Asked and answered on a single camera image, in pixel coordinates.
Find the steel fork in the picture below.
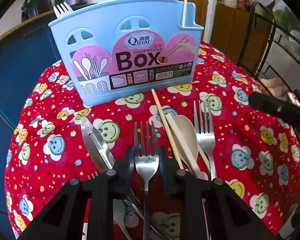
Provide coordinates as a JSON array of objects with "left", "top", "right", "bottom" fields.
[
  {"left": 134, "top": 121, "right": 159, "bottom": 239},
  {"left": 193, "top": 100, "right": 217, "bottom": 180}
]

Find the white plastic fork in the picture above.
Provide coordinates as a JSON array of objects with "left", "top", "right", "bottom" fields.
[{"left": 53, "top": 2, "right": 73, "bottom": 18}]

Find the blue kitchen counter cabinet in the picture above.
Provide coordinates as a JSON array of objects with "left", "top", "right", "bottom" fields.
[{"left": 0, "top": 13, "right": 61, "bottom": 213}]

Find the black metal rack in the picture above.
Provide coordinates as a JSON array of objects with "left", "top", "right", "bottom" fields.
[{"left": 236, "top": 1, "right": 300, "bottom": 93}]

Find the red smiley-print tablecloth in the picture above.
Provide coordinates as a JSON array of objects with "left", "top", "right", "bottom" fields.
[{"left": 5, "top": 43, "right": 300, "bottom": 237}]

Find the steel table knife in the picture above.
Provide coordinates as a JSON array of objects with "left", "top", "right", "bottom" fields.
[{"left": 81, "top": 117, "right": 173, "bottom": 239}]

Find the wooden shelf cabinet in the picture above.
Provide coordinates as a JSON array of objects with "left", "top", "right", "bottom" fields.
[{"left": 210, "top": 0, "right": 271, "bottom": 72}]

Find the white plastic spoon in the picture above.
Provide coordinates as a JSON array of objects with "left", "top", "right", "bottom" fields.
[{"left": 173, "top": 115, "right": 208, "bottom": 180}]

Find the light blue chopsticks box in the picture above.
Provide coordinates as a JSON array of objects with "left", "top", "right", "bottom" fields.
[{"left": 49, "top": 0, "right": 203, "bottom": 107}]

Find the black air fryer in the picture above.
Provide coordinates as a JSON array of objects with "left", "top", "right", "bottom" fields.
[{"left": 21, "top": 0, "right": 53, "bottom": 22}]

